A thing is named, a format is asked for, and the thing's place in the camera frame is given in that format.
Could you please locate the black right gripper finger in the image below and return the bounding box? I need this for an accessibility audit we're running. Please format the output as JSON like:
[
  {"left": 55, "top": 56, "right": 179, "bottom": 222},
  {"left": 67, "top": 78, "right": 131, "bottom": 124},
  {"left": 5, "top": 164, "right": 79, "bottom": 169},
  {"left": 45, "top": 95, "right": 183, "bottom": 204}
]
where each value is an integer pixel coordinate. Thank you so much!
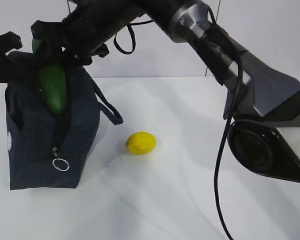
[{"left": 31, "top": 37, "right": 63, "bottom": 69}]

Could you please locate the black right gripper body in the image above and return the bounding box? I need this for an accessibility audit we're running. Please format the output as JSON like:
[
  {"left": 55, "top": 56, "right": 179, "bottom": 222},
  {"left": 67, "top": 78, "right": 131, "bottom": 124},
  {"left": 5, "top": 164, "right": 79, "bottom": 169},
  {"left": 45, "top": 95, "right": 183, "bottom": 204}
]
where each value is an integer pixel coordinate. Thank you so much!
[{"left": 31, "top": 0, "right": 155, "bottom": 65}]

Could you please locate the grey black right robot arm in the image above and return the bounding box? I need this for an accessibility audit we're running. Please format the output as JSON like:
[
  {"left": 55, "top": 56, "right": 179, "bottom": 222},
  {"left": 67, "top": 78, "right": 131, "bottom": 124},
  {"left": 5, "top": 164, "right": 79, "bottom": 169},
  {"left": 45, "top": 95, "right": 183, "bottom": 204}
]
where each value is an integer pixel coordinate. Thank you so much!
[{"left": 30, "top": 0, "right": 300, "bottom": 183}]

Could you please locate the dark green cucumber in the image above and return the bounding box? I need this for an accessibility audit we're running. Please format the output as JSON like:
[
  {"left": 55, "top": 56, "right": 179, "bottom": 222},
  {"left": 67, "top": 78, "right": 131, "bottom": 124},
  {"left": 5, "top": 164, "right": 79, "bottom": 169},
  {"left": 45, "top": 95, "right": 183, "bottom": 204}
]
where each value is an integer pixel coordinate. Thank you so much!
[{"left": 31, "top": 37, "right": 67, "bottom": 116}]

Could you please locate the yellow lemon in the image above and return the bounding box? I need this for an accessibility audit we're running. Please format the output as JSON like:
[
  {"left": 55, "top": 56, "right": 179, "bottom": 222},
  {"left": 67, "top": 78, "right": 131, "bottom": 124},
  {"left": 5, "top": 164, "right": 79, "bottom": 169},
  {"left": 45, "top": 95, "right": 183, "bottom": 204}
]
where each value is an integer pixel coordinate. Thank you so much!
[{"left": 125, "top": 131, "right": 157, "bottom": 155}]

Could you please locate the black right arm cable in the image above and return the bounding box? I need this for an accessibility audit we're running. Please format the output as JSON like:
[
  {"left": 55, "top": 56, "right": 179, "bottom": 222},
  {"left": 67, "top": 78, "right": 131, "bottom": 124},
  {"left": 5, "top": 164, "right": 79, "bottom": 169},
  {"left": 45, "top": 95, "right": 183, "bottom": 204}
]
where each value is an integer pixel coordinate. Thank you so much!
[{"left": 113, "top": 4, "right": 243, "bottom": 240}]

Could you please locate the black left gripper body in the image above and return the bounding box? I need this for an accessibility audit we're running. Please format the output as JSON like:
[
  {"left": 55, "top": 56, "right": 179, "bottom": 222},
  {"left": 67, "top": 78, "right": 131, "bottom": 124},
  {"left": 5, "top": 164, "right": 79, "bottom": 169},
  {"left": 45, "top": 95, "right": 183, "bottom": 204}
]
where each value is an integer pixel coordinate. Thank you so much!
[{"left": 0, "top": 31, "right": 23, "bottom": 83}]

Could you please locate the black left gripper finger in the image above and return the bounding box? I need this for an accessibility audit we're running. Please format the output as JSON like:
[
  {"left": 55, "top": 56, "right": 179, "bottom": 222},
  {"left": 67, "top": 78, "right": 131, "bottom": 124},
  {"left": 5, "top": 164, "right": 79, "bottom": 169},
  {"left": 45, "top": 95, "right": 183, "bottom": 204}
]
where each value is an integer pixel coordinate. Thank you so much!
[{"left": 3, "top": 56, "right": 38, "bottom": 81}]

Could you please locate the navy blue lunch bag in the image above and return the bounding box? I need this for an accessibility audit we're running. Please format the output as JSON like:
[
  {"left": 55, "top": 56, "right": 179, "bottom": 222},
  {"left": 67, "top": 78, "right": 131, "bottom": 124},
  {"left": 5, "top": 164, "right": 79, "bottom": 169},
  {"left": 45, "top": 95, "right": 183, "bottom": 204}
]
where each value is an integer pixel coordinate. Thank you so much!
[{"left": 5, "top": 51, "right": 123, "bottom": 190}]

